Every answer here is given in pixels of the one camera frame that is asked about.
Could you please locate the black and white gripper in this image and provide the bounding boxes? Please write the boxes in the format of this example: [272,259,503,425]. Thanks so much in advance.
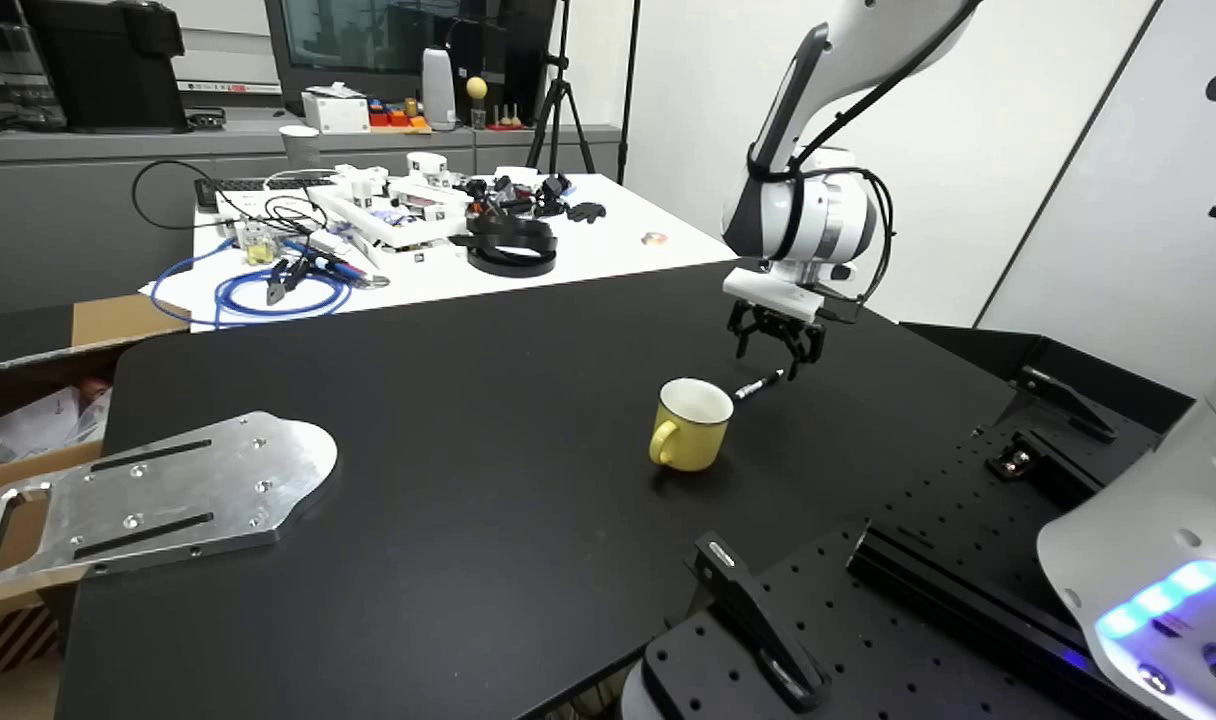
[719,269,823,379]

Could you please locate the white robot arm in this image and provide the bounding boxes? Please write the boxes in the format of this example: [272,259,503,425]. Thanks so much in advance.
[725,0,1216,720]

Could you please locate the yellow mug white inside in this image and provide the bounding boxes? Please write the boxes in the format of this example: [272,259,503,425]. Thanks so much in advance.
[647,374,735,472]

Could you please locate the black clamp lever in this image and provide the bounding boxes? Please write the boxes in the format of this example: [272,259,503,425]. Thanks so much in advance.
[691,535,823,710]

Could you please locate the black round coiled object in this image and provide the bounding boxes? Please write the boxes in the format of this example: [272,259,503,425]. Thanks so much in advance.
[469,217,556,276]

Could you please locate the black perforated breadboard base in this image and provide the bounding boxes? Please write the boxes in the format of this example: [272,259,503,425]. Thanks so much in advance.
[624,361,1183,720]

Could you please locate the white electronics tray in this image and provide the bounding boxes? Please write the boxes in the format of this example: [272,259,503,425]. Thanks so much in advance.
[312,164,469,253]

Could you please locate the white cylinder speaker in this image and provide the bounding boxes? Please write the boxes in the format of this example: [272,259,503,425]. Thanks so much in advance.
[420,46,454,129]

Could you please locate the white box on counter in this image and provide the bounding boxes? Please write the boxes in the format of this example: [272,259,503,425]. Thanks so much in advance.
[298,78,369,130]

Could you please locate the white workbench table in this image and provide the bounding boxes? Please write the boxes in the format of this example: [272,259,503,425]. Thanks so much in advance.
[143,171,732,332]

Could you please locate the silver metal mounting plate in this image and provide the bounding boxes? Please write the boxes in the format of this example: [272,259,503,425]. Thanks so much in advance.
[0,410,341,599]

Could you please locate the cardboard box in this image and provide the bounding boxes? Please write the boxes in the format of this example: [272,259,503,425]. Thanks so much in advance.
[0,296,184,720]

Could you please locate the black camera tripod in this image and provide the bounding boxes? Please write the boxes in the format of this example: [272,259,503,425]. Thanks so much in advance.
[528,0,596,171]

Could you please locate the blue coiled cable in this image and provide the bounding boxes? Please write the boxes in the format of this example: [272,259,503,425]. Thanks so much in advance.
[148,240,371,329]

